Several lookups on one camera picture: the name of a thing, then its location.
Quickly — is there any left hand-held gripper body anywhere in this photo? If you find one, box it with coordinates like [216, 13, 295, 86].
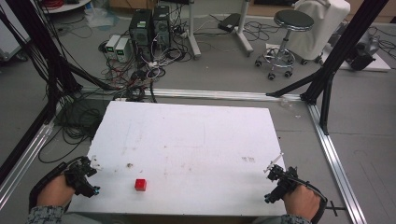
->
[64, 156, 98, 191]

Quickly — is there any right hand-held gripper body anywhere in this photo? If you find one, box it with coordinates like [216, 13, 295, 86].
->
[266, 164, 301, 196]

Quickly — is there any person's right hand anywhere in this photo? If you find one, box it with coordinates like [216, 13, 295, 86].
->
[282, 184, 321, 222]

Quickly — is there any person's left hand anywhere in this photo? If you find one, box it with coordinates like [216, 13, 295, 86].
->
[36, 175, 77, 208]

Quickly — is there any white zip tie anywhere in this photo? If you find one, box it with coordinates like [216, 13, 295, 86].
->
[262, 151, 286, 175]

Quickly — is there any red cube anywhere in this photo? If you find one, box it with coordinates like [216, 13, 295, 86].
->
[134, 178, 148, 192]

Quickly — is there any grey power supply unit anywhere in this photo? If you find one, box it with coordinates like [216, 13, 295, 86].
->
[105, 34, 121, 59]
[114, 36, 131, 63]

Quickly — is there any black round stool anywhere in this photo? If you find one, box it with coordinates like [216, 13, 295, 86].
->
[254, 8, 316, 81]

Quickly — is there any black machine on white board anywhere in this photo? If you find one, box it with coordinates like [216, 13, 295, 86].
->
[323, 27, 392, 73]

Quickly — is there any white desk leg stand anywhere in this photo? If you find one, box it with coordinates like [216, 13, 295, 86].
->
[186, 0, 203, 61]
[234, 0, 255, 58]

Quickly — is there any black computer tower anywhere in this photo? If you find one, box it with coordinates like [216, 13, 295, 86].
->
[152, 5, 172, 50]
[128, 8, 154, 63]

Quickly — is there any white cloth-covered chair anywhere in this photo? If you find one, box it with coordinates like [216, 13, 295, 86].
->
[289, 0, 351, 62]

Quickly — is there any clear plastic bag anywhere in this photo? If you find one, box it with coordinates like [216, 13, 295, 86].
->
[83, 4, 120, 29]

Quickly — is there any flat black box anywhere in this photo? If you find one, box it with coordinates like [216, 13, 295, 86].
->
[217, 12, 242, 34]

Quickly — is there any white round table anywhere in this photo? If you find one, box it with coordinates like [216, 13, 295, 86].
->
[40, 0, 93, 15]

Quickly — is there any aluminium floor rail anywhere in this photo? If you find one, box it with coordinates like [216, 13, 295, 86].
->
[0, 121, 56, 211]
[305, 102, 369, 224]
[79, 86, 304, 103]

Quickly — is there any black frame beam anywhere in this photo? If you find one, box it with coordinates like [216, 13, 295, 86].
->
[0, 99, 59, 187]

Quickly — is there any tangle of floor cables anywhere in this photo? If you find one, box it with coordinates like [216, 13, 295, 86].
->
[36, 6, 200, 164]

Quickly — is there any black frame post with cables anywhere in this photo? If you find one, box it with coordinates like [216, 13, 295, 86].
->
[0, 0, 82, 104]

